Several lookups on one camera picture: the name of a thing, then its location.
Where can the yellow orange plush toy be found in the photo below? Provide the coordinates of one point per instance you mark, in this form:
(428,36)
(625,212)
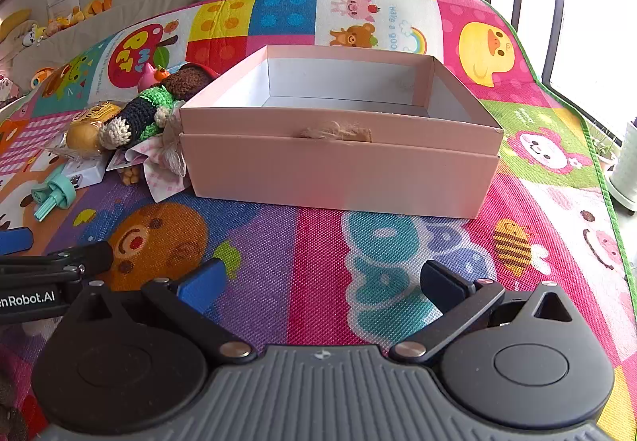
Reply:
(97,7)

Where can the white plant pot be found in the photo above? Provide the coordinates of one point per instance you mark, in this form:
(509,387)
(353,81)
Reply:
(628,167)

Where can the pink checked cloth packet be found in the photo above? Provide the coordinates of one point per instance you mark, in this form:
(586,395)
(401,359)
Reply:
(159,172)

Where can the white paper card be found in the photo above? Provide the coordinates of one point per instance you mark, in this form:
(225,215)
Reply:
(63,3)

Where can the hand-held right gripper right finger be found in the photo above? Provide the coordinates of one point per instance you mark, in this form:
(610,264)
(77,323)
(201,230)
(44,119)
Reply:
(444,282)

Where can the orange fish plush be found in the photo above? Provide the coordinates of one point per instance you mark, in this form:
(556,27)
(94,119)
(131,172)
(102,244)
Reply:
(41,76)

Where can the pink cardboard box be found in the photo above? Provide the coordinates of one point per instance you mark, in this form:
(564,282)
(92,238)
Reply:
(338,172)

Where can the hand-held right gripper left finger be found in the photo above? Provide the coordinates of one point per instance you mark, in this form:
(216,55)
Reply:
(201,285)

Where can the small white box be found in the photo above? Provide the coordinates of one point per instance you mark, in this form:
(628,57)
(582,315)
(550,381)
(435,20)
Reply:
(84,174)

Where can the yellow toy in plastic wrap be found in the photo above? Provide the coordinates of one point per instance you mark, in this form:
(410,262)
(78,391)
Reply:
(84,135)

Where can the teal plastic toy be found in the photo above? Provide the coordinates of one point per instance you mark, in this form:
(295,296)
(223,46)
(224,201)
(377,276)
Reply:
(53,194)

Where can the colourful printed play mat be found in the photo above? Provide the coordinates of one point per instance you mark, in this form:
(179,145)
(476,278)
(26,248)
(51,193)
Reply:
(318,247)

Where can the crochet doll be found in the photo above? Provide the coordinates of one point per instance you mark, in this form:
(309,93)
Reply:
(149,105)

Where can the small white yellow plush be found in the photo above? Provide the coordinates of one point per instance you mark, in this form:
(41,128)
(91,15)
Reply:
(32,36)

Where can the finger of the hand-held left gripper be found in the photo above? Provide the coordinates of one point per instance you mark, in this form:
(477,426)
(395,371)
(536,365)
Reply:
(87,255)
(15,241)

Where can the pink fish toy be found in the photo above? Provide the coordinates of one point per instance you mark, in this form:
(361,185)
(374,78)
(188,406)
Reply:
(147,78)

